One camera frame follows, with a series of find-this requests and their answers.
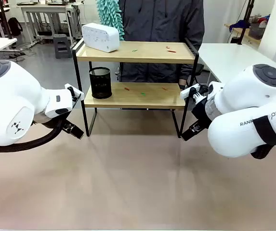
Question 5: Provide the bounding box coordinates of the white rounded box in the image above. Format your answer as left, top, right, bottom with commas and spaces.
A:
81, 23, 120, 53

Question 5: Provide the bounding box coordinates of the person in dark jacket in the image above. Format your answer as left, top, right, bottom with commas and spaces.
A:
117, 0, 205, 84

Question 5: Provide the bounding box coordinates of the blue cloth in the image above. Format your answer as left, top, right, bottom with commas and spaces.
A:
229, 19, 251, 32

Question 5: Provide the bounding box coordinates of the black camera stand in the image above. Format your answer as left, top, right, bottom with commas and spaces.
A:
236, 0, 255, 45

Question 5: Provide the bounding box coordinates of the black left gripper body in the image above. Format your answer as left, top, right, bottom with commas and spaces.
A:
57, 115, 75, 132

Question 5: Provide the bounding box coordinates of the teal chenille duster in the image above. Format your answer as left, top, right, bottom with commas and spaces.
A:
96, 0, 124, 41

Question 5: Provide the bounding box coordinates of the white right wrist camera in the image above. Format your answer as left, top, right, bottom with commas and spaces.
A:
180, 84, 200, 100

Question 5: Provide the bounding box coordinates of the person's left forearm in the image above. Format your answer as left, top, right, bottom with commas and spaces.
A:
177, 64, 196, 86

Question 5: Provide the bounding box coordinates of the grey storage basket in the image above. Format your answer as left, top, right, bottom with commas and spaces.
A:
248, 23, 266, 39

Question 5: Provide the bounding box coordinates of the black velcro strap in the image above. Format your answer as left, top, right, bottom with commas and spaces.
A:
252, 115, 276, 160

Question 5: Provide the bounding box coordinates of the black backpack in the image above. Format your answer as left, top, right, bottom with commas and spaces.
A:
7, 17, 23, 36

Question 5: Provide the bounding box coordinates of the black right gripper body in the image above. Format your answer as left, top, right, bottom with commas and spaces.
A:
192, 96, 212, 128

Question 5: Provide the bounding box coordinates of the black chair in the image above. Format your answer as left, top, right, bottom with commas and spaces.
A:
187, 64, 205, 88

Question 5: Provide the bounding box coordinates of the grey step stool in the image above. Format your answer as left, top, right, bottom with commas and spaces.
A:
53, 34, 72, 59

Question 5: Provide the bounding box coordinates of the grey-framed workbench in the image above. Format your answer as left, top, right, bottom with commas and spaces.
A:
17, 1, 83, 46

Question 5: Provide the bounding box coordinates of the wooden side shelf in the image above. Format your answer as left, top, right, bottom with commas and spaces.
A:
224, 23, 261, 45

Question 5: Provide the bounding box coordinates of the black tripod pole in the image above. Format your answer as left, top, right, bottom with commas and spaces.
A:
0, 0, 13, 39

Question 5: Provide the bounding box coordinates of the large white table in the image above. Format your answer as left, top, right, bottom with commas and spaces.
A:
197, 42, 276, 84

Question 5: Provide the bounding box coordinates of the two-tier wooden black-framed shelf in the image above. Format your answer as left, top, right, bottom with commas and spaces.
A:
72, 37, 200, 139

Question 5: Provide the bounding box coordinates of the black mesh pen cup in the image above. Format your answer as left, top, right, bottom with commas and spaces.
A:
89, 66, 112, 99

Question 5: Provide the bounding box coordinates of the black braided cable sleeve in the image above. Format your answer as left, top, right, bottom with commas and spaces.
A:
0, 115, 68, 153

